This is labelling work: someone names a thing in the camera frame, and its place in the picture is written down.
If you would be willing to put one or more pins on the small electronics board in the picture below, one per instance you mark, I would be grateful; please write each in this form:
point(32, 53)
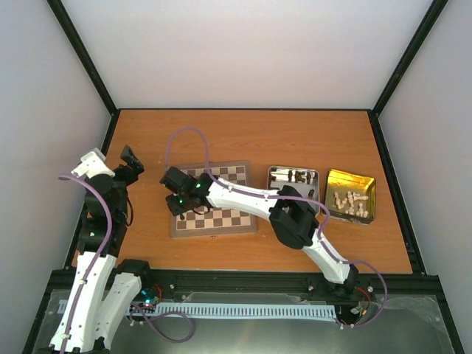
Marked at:
point(151, 296)

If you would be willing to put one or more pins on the silver tin tray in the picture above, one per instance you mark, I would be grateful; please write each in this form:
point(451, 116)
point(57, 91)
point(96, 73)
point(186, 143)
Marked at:
point(310, 191)

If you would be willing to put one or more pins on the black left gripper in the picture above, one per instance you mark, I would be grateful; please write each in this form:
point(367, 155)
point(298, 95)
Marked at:
point(134, 162)

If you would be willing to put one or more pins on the dark chess pieces pile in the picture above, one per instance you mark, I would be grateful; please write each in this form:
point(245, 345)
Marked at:
point(292, 176)

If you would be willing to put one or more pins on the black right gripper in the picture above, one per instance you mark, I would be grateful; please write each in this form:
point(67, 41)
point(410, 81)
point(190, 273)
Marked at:
point(175, 209)

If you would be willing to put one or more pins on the white chess pieces pile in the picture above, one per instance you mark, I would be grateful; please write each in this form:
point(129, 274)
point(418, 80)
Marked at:
point(352, 203)

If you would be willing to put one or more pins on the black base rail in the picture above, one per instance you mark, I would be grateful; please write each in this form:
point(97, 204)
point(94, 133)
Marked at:
point(310, 286)

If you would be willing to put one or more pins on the light blue cable duct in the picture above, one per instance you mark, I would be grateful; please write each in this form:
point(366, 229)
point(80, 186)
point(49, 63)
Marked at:
point(245, 311)

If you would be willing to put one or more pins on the wooden chessboard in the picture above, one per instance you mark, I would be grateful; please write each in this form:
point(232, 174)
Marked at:
point(203, 222)

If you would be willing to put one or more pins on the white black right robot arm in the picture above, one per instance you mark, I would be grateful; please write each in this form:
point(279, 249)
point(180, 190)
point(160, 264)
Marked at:
point(292, 217)

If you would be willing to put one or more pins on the black aluminium frame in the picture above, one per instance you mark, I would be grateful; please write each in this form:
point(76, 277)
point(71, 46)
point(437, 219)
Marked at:
point(328, 137)

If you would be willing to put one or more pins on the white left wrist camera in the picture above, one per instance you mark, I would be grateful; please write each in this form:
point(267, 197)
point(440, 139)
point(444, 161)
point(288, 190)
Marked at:
point(92, 164)

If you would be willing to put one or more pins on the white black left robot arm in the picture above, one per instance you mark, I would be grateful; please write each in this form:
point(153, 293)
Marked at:
point(103, 289)

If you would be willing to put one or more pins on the gold tin tray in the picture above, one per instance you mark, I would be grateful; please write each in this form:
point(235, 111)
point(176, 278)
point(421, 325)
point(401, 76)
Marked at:
point(341, 181)

